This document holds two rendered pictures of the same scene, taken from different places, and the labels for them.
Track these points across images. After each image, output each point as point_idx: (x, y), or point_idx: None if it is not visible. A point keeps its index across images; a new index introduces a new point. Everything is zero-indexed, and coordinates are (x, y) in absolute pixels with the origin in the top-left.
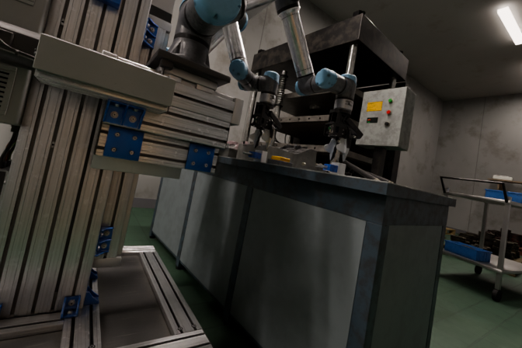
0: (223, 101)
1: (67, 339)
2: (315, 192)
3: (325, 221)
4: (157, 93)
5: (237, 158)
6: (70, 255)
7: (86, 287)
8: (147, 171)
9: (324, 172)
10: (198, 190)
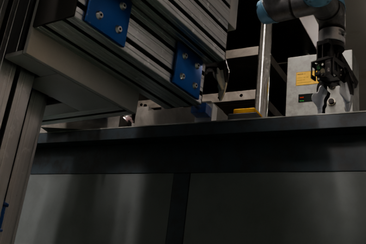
0: None
1: None
2: (331, 151)
3: (359, 190)
4: None
5: (153, 125)
6: None
7: None
8: (98, 85)
9: (353, 111)
10: (31, 211)
